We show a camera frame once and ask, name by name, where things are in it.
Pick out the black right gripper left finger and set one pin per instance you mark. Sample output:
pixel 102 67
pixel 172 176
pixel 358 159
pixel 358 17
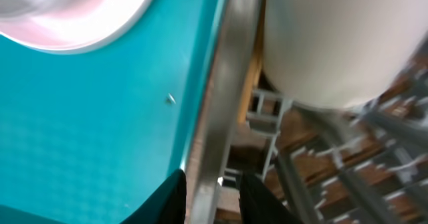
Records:
pixel 167 205

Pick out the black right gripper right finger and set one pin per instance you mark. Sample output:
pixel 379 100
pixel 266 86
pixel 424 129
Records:
pixel 259 206

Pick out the cream paper cup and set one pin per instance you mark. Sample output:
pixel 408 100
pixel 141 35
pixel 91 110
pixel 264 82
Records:
pixel 338 54

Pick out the white plate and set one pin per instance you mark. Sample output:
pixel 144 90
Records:
pixel 68 26

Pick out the wooden chopstick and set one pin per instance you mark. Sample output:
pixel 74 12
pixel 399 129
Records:
pixel 253 73

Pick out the teal tray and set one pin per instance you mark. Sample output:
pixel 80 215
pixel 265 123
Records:
pixel 87 138

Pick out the grey dish rack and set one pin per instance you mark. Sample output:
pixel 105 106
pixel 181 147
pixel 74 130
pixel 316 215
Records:
pixel 357 165

